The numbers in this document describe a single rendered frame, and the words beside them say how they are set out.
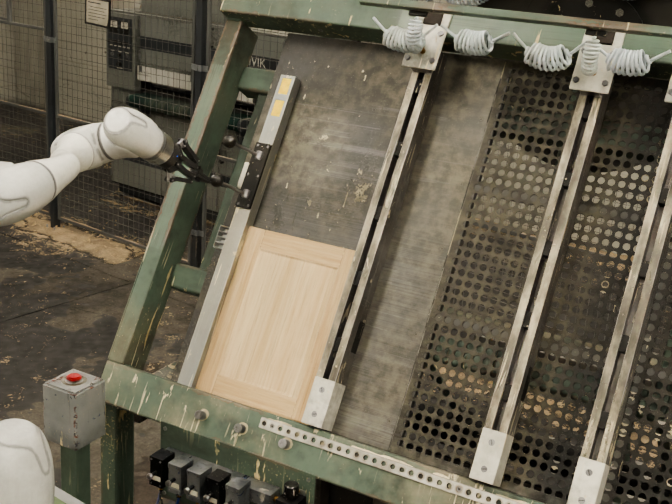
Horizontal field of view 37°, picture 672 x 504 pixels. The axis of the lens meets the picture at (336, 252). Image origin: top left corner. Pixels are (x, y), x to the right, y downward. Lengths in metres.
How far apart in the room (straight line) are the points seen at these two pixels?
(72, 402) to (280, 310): 0.61
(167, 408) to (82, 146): 0.77
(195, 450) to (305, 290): 0.53
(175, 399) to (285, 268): 0.48
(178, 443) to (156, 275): 0.50
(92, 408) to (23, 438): 0.61
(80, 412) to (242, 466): 0.46
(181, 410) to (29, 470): 0.70
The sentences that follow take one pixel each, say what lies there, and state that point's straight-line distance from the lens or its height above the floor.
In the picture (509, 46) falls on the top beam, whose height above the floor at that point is 1.88.
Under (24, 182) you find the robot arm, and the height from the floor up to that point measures 1.62.
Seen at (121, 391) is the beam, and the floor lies 0.84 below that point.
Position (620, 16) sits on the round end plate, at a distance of 3.21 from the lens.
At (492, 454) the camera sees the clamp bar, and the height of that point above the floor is 0.98.
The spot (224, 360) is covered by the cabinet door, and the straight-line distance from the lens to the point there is 2.82.
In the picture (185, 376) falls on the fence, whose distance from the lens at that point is 2.85.
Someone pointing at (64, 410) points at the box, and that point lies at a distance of 2.79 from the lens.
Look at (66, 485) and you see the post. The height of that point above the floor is 0.62.
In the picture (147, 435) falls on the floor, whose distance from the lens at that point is 4.46.
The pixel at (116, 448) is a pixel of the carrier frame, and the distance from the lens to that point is 3.06.
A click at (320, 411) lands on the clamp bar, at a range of 2.60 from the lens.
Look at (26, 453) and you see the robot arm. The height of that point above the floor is 1.05.
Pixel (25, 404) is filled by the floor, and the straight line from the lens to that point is 4.78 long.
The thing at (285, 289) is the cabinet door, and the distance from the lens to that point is 2.78.
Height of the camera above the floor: 2.14
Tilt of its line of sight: 18 degrees down
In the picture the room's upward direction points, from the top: 4 degrees clockwise
